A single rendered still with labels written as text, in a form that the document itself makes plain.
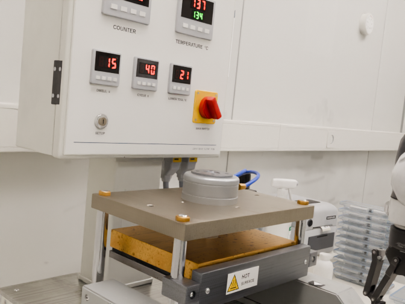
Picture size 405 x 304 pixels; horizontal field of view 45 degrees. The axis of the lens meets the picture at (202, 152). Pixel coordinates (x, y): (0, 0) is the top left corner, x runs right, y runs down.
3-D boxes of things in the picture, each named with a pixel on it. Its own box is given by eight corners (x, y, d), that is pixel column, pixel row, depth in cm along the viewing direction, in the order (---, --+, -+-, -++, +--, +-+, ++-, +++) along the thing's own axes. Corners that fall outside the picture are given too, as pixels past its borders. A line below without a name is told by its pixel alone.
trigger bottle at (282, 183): (266, 259, 151) (275, 180, 149) (259, 251, 159) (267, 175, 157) (293, 261, 152) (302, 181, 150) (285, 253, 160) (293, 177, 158)
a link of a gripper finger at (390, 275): (400, 260, 92) (394, 256, 93) (371, 304, 96) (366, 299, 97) (411, 258, 94) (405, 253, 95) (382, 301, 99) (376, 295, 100)
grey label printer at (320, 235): (244, 241, 170) (249, 193, 169) (279, 235, 184) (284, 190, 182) (303, 262, 153) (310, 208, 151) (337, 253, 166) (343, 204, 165)
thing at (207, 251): (108, 257, 69) (114, 189, 68) (214, 237, 85) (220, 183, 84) (196, 298, 57) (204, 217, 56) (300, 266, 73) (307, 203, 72)
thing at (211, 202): (62, 247, 71) (69, 157, 70) (208, 224, 93) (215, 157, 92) (177, 304, 54) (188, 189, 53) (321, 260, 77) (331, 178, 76)
